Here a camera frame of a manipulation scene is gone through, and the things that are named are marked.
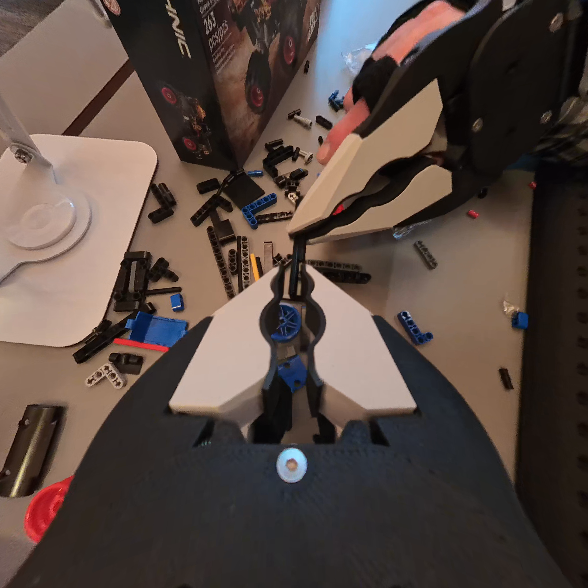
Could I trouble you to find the blue hinged panel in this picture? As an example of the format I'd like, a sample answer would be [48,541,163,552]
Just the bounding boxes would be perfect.
[125,311,189,348]

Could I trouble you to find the blue small L beam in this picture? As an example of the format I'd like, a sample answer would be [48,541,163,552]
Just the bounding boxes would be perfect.
[397,311,434,345]

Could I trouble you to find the red wheel rim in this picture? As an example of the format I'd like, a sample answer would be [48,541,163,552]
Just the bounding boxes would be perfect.
[24,475,74,543]

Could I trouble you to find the dark grey short beam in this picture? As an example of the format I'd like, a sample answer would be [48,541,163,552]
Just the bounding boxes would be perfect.
[413,240,438,270]

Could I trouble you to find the blue flat panel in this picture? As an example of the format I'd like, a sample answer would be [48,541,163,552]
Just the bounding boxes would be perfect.
[278,355,307,392]

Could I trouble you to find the book stand with white base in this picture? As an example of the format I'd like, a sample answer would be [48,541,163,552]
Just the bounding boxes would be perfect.
[0,92,158,347]

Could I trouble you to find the black cylindrical panel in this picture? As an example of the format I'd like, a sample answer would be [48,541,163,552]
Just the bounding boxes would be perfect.
[0,404,65,498]

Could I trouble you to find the monster truck toy set box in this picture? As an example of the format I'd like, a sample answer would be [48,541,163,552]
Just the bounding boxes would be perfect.
[101,0,320,171]

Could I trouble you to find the long grey beam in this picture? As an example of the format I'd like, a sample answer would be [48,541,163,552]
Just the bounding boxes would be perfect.
[304,258,364,273]

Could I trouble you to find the blue wheel rim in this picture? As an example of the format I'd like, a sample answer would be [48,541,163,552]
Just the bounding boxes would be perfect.
[271,303,304,343]

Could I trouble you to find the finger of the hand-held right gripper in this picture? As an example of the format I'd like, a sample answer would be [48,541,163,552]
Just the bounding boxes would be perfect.
[307,164,456,245]
[287,78,445,236]

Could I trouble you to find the black short thin beam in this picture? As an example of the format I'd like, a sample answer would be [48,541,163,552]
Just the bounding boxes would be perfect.
[289,236,307,298]

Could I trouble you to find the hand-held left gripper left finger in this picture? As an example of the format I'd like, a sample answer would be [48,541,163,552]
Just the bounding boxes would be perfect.
[168,268,288,421]

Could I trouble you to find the black square tile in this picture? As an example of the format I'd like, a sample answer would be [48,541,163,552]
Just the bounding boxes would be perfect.
[225,174,266,209]

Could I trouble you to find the light grey L beam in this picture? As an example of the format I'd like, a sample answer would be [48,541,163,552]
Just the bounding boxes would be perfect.
[85,363,127,389]

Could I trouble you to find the grey desk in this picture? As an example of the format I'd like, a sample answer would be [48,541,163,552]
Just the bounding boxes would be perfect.
[0,0,536,579]

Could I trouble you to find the person's right hand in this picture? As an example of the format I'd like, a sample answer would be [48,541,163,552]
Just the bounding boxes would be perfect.
[317,0,466,166]

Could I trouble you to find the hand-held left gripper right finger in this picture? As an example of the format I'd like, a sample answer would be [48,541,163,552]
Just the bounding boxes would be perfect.
[301,266,418,422]

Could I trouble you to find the red axle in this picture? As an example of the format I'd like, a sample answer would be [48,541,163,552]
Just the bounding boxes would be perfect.
[113,337,171,353]

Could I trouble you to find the blue large L beam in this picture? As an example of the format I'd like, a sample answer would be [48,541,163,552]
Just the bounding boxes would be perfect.
[241,193,278,229]

